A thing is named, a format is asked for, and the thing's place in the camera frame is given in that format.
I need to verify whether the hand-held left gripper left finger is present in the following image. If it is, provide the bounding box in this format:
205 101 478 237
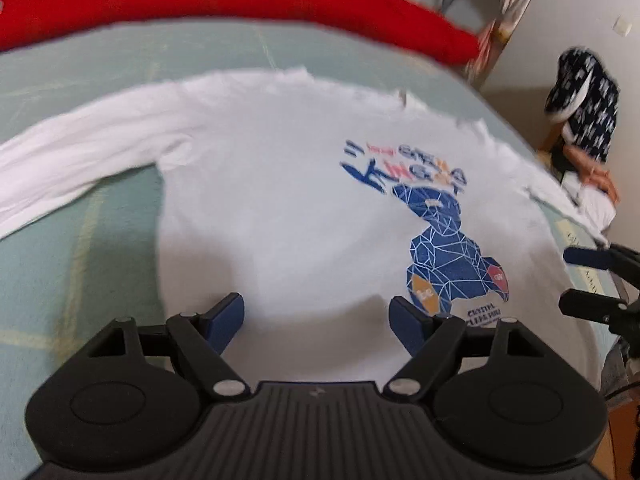
87 292 252 402

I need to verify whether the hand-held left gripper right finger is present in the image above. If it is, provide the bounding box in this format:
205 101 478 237
382 296 553 402

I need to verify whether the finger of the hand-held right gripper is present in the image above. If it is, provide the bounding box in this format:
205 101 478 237
558 287 640 333
562 245 640 281

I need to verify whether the white printed long-sleeve shirt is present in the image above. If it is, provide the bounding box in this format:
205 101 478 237
0 66 608 396

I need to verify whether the white folded cloth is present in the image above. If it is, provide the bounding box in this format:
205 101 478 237
565 180 618 233

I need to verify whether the navy star-print garment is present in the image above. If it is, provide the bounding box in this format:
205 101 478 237
544 46 621 163

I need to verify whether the pink patterned curtain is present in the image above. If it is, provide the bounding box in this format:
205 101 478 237
467 0 551 88

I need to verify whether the red quilt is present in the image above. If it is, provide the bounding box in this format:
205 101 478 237
0 0 481 68

